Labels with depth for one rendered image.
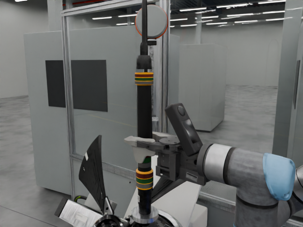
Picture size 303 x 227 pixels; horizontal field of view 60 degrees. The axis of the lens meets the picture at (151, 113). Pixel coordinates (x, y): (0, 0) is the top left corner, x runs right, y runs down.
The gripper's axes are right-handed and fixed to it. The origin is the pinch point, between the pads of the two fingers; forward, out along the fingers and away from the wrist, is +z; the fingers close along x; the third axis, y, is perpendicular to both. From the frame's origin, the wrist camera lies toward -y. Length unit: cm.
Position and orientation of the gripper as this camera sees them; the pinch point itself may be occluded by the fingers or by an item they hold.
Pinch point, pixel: (135, 135)
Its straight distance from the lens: 66.2
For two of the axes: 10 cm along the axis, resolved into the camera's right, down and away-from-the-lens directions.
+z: -8.0, -1.1, 5.9
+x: 6.0, -1.5, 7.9
